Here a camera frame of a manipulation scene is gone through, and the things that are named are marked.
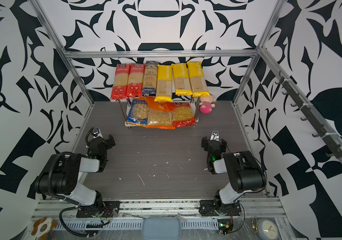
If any blue gold spaghetti bag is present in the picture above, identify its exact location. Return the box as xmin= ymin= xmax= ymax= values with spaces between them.
xmin=142 ymin=61 xmax=159 ymax=96

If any orange pasta bag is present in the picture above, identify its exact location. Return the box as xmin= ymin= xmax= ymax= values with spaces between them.
xmin=145 ymin=97 xmax=175 ymax=130

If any red macaroni bag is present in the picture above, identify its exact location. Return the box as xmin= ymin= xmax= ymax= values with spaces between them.
xmin=167 ymin=103 xmax=196 ymax=128

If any yellow spaghetti bag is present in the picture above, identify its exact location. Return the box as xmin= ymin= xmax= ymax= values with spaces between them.
xmin=155 ymin=65 xmax=173 ymax=103
xmin=187 ymin=62 xmax=211 ymax=97
xmin=172 ymin=63 xmax=193 ymax=96

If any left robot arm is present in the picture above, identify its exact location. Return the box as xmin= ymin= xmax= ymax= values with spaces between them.
xmin=34 ymin=135 xmax=118 ymax=218

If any analog clock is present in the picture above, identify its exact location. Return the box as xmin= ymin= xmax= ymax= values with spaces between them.
xmin=252 ymin=217 xmax=280 ymax=240

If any blue orange orecchiette bag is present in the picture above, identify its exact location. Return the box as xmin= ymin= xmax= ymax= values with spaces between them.
xmin=126 ymin=99 xmax=150 ymax=127

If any grey blue pad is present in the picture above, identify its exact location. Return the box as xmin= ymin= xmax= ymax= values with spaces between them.
xmin=142 ymin=218 xmax=182 ymax=240

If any red spaghetti bag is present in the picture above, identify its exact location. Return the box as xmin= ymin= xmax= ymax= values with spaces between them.
xmin=127 ymin=64 xmax=145 ymax=98
xmin=110 ymin=64 xmax=131 ymax=100

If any pink plush pig toy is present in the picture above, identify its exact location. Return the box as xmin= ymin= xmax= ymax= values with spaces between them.
xmin=199 ymin=96 xmax=216 ymax=114

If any wall hook rail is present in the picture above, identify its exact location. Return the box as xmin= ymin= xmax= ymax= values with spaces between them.
xmin=276 ymin=72 xmax=342 ymax=159

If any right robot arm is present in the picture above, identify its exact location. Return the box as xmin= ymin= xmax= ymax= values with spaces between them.
xmin=199 ymin=137 xmax=267 ymax=216

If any white two-tier shelf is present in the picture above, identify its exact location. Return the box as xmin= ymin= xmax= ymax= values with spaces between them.
xmin=113 ymin=67 xmax=208 ymax=130

